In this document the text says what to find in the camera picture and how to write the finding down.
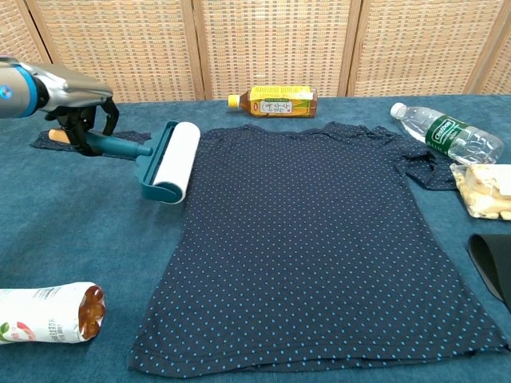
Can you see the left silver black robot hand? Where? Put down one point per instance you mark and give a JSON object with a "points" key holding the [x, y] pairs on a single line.
{"points": [[76, 89]]}

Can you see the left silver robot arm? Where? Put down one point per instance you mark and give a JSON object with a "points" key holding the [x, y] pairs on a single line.
{"points": [[18, 89]]}

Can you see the dark blue polka dot shirt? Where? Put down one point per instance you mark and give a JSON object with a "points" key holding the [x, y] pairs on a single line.
{"points": [[303, 247]]}

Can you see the teal blue table cloth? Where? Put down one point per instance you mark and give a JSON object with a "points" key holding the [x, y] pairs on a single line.
{"points": [[80, 239]]}

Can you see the woven bamboo folding screen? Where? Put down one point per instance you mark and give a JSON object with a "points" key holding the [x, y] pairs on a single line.
{"points": [[271, 44]]}

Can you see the yellow label tea bottle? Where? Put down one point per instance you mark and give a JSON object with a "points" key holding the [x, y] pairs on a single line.
{"points": [[279, 103]]}

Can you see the white snack package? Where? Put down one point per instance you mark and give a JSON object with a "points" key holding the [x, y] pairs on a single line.
{"points": [[44, 315]]}

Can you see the green label clear water bottle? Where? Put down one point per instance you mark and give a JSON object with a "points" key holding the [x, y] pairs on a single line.
{"points": [[447, 133]]}

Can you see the clear bag of snacks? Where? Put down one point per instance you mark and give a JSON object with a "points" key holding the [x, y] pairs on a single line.
{"points": [[485, 191]]}

